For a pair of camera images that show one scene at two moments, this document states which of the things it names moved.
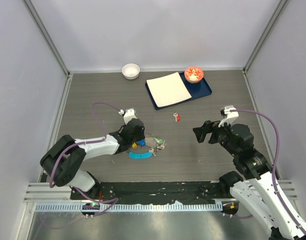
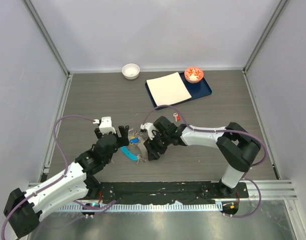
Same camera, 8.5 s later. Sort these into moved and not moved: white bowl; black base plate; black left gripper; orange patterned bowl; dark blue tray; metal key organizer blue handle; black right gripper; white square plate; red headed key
Moved: metal key organizer blue handle; black left gripper; black right gripper
Not moved: red headed key; white square plate; orange patterned bowl; dark blue tray; white bowl; black base plate
